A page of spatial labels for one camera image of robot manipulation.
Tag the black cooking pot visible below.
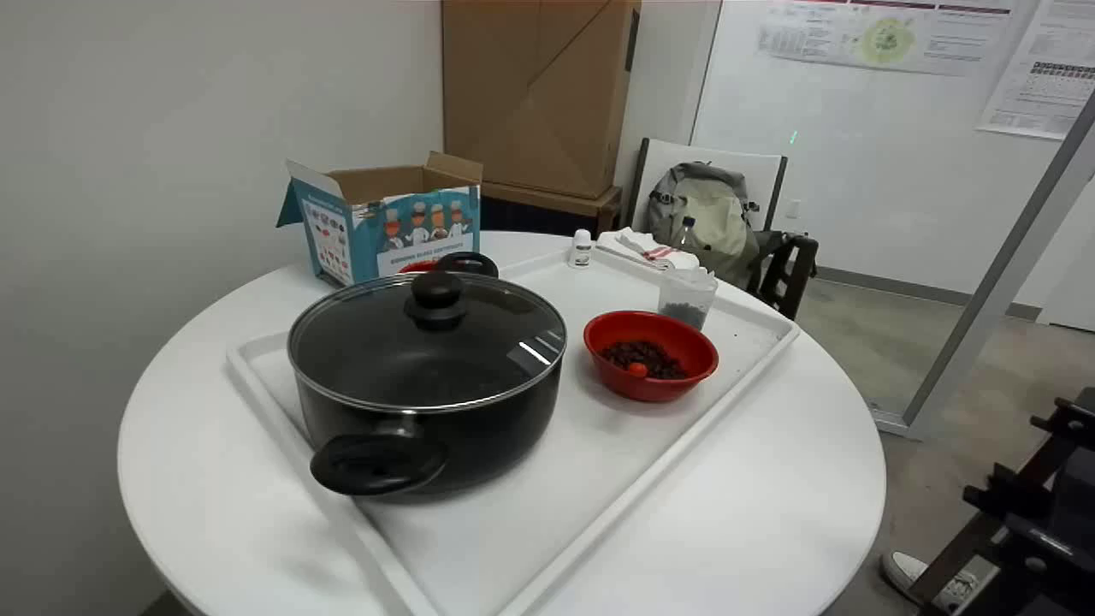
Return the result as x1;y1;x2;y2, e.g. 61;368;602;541
283;249;572;504

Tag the black metal stand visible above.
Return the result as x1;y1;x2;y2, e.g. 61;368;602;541
907;384;1095;616

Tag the white cloth red stripe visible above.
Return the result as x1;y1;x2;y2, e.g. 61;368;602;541
596;227;700;278

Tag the red plastic bowl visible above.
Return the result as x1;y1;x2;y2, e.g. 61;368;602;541
582;307;722;408

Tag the blue printed cardboard box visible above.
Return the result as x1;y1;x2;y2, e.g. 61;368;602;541
275;149;486;291

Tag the poster with green circle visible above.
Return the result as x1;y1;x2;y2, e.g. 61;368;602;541
751;0;1024;81

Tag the grey metal pole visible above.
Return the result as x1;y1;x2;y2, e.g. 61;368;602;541
872;88;1095;445

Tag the small white bottle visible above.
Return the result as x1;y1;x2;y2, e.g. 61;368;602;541
569;227;600;272

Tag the black chair frame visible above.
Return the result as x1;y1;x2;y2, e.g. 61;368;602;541
745;229;820;321

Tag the white plastic tray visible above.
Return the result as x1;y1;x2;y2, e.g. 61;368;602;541
222;239;805;616

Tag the white text poster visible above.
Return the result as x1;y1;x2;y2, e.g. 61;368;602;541
974;0;1095;145

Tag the grey beige backpack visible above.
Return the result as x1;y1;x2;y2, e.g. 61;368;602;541
641;159;766;291

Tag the glass pot lid black knob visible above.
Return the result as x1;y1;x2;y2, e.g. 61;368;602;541
283;267;572;419

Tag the large brown cardboard box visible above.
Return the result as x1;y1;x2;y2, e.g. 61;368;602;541
438;0;643;218

